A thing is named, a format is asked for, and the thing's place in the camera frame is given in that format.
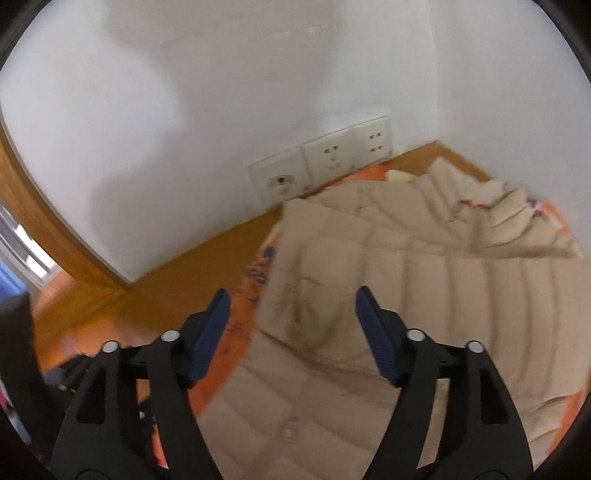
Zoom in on wooden door frame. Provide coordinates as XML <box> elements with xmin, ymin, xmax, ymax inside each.
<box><xmin>0</xmin><ymin>115</ymin><xmax>136</xmax><ymax>291</ymax></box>

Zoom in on white coaxial wall socket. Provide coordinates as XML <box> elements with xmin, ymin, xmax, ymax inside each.
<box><xmin>248</xmin><ymin>148</ymin><xmax>311</xmax><ymax>207</ymax></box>

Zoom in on orange floral blanket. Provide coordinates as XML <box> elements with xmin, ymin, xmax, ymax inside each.
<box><xmin>148</xmin><ymin>165</ymin><xmax>589</xmax><ymax>480</ymax></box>

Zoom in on beige quilted blanket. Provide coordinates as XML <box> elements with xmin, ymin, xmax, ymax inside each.
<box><xmin>203</xmin><ymin>157</ymin><xmax>586</xmax><ymax>480</ymax></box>

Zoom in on white wall power socket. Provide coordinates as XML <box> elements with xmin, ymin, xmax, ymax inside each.
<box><xmin>351</xmin><ymin>115</ymin><xmax>393</xmax><ymax>168</ymax></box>
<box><xmin>302</xmin><ymin>129</ymin><xmax>358</xmax><ymax>186</ymax></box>

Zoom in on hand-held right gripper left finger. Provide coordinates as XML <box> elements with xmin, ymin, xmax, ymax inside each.
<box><xmin>50</xmin><ymin>288</ymin><xmax>232</xmax><ymax>480</ymax></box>

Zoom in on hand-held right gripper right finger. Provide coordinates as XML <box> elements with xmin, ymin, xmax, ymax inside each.
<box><xmin>355</xmin><ymin>285</ymin><xmax>536</xmax><ymax>480</ymax></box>

